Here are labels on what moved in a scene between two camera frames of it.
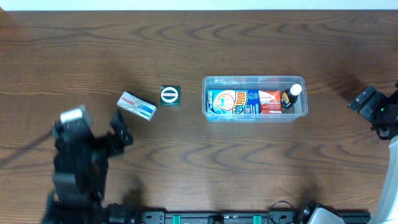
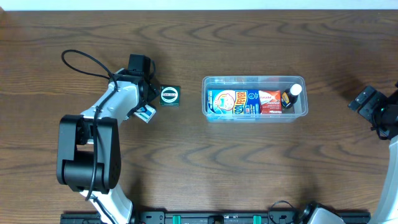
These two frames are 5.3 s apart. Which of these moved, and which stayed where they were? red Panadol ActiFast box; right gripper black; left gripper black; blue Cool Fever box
Moved: left gripper black
Stayed: blue Cool Fever box; right gripper black; red Panadol ActiFast box
